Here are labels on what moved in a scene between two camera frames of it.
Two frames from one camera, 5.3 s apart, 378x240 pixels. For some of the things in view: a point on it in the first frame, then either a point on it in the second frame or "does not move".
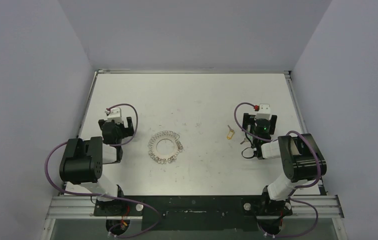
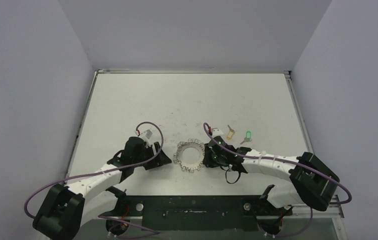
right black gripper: [246, 120] to [209, 153]
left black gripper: [127, 131] to [159, 160]
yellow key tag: [231, 133] does not move
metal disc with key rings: [163, 146] to [190, 155]
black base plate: [193, 213] does not move
